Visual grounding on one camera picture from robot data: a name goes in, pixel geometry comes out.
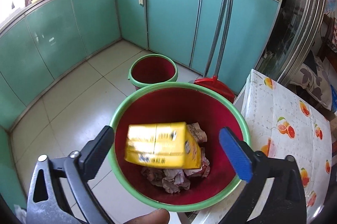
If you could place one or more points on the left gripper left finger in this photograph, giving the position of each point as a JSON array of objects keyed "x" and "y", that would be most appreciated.
[{"x": 94, "y": 153}]

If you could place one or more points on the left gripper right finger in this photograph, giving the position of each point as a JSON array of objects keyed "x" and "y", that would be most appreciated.
[{"x": 243, "y": 159}]

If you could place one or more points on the yellow juice carton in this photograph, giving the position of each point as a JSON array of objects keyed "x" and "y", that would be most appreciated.
[{"x": 162, "y": 146}]

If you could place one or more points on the teal kitchen cabinets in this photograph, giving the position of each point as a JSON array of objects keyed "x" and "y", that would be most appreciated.
[{"x": 64, "y": 71}]

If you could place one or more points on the person left hand thumb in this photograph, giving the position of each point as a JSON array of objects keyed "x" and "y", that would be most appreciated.
[{"x": 159, "y": 216}]

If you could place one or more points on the fruit pattern tablecloth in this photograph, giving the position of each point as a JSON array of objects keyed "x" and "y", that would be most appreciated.
[{"x": 281, "y": 123}]

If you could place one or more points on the large red green bucket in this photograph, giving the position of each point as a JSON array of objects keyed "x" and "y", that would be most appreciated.
[{"x": 205, "y": 112}]

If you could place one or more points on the red dustpan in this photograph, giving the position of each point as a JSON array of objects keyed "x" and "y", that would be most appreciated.
[{"x": 217, "y": 86}]

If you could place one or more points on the floral grey pillow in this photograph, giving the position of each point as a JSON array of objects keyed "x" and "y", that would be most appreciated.
[{"x": 313, "y": 78}]

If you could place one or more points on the small red green bucket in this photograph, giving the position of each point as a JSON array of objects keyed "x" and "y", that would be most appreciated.
[{"x": 152, "y": 69}]

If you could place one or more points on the blue tissue box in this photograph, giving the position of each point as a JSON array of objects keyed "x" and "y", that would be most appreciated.
[{"x": 334, "y": 100}]

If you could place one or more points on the metal broom handle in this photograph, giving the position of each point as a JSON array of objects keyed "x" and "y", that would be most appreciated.
[{"x": 223, "y": 19}]

